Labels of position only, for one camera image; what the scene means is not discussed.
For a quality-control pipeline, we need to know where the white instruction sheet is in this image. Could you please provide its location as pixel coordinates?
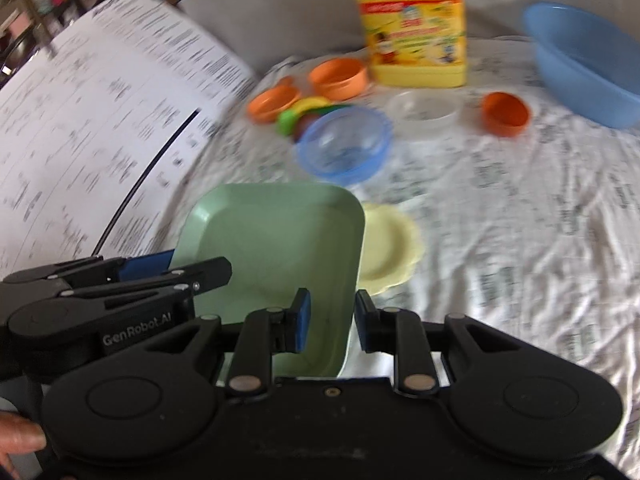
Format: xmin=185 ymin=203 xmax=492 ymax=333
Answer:
xmin=0 ymin=0 xmax=259 ymax=281

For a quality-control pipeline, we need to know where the person's left hand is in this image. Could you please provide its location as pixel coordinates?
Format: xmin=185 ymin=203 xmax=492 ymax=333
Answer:
xmin=0 ymin=409 xmax=48 ymax=468

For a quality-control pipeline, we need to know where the white printed blanket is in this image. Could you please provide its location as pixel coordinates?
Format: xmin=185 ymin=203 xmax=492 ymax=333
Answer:
xmin=150 ymin=35 xmax=640 ymax=480

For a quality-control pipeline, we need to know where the light orange shallow bowl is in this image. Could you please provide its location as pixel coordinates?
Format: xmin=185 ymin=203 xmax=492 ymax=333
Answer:
xmin=247 ymin=85 xmax=303 ymax=125

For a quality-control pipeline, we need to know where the yellow toy banana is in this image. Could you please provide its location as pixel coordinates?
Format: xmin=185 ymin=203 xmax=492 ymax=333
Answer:
xmin=290 ymin=96 xmax=331 ymax=116

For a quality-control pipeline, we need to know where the light orange plastic bowl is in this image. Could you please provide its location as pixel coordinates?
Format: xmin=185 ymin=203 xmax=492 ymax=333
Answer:
xmin=307 ymin=57 xmax=371 ymax=102

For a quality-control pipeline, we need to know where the yellow detergent bottle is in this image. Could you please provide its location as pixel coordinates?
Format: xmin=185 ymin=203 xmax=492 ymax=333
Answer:
xmin=346 ymin=0 xmax=468 ymax=89

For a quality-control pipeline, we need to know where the lime green toy piece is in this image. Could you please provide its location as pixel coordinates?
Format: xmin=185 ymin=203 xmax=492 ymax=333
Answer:
xmin=277 ymin=109 xmax=301 ymax=137

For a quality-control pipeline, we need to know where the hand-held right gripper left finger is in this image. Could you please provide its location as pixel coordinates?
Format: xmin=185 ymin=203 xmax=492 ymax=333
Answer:
xmin=145 ymin=288 xmax=312 ymax=397

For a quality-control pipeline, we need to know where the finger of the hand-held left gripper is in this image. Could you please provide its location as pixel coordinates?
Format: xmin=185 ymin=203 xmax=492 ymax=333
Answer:
xmin=2 ymin=250 xmax=176 ymax=288
xmin=65 ymin=256 xmax=233 ymax=308

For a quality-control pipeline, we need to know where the blue plastic basin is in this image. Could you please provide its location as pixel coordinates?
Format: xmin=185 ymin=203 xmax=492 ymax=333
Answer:
xmin=522 ymin=2 xmax=640 ymax=130

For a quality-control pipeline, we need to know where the blue clear plastic bowl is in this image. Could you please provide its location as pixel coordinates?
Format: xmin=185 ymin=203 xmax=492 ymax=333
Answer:
xmin=295 ymin=105 xmax=393 ymax=186

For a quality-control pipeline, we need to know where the dark orange plastic bowl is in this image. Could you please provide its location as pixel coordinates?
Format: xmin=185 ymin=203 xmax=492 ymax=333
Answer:
xmin=481 ymin=91 xmax=532 ymax=137

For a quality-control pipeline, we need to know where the green square plate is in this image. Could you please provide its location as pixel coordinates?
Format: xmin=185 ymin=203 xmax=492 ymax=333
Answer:
xmin=172 ymin=182 xmax=366 ymax=378

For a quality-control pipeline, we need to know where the grey pillow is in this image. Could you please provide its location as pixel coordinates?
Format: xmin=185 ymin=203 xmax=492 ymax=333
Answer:
xmin=176 ymin=0 xmax=372 ymax=77

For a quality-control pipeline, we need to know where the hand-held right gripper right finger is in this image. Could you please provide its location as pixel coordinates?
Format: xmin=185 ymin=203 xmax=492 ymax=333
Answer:
xmin=354 ymin=290 xmax=531 ymax=397

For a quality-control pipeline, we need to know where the pale yellow scalloped plate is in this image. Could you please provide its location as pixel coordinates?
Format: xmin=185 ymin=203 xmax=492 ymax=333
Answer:
xmin=356 ymin=201 xmax=423 ymax=297

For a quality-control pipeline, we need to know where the brown toy fruit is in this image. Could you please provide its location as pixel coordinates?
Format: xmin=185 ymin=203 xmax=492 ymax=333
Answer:
xmin=292 ymin=114 xmax=326 ymax=143

